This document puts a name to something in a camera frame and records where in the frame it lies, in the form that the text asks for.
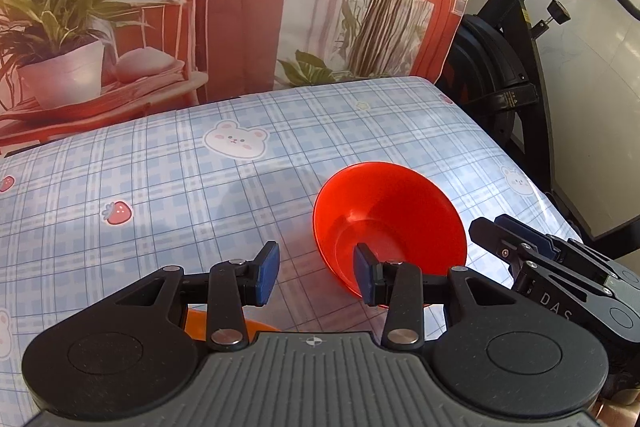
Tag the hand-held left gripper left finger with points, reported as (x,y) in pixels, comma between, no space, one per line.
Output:
(267,272)

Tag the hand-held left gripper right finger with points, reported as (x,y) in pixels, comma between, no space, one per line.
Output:
(364,274)

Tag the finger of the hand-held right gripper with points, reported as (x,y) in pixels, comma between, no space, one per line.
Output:
(492,239)
(575,253)

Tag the small red bowl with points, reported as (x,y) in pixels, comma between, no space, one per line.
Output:
(395,207)

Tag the orange bowl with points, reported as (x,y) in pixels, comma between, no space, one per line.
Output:
(200,324)

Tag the plaid printed tablecloth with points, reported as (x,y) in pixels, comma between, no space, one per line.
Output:
(175,187)

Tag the black exercise bike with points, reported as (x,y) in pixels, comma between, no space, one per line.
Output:
(500,57)

